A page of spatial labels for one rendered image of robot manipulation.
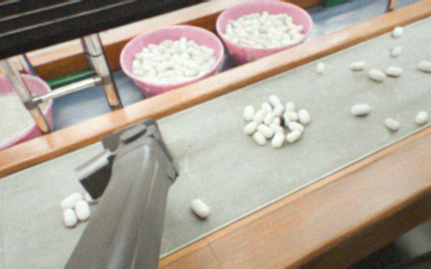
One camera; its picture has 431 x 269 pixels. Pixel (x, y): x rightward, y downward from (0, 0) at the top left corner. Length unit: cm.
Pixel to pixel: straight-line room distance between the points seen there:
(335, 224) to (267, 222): 11
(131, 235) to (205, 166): 44
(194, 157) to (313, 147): 24
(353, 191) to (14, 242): 58
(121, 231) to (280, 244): 35
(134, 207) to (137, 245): 4
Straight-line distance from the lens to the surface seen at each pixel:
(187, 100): 78
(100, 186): 51
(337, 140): 74
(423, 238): 159
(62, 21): 48
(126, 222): 26
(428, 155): 74
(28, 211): 72
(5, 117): 94
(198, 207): 60
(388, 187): 67
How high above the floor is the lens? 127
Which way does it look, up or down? 47 degrees down
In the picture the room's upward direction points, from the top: 4 degrees counter-clockwise
